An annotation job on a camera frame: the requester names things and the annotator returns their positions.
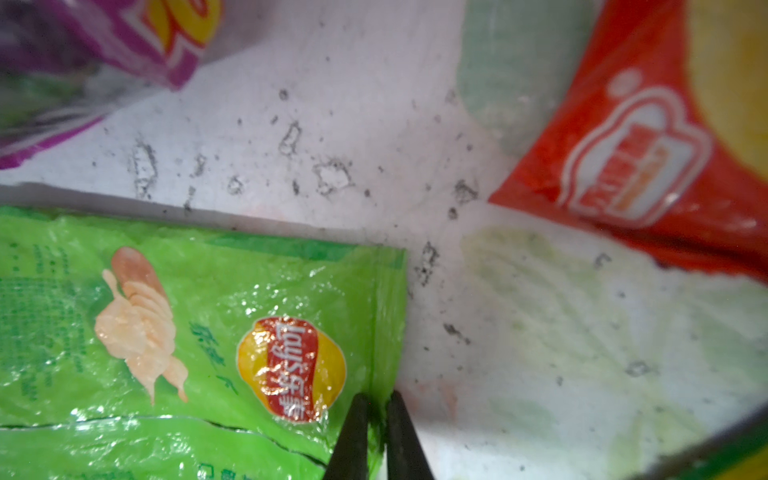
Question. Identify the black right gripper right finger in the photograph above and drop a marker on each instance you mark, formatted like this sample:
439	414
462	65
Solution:
406	459

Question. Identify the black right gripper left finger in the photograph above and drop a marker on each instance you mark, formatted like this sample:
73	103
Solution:
349	460

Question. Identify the green Lays chips bag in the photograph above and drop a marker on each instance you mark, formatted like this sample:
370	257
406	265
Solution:
142	350

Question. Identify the purple snack packet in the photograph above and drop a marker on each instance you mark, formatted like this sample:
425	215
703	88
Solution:
67	64

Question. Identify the small red snack packet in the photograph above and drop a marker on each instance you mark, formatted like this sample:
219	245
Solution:
661	140

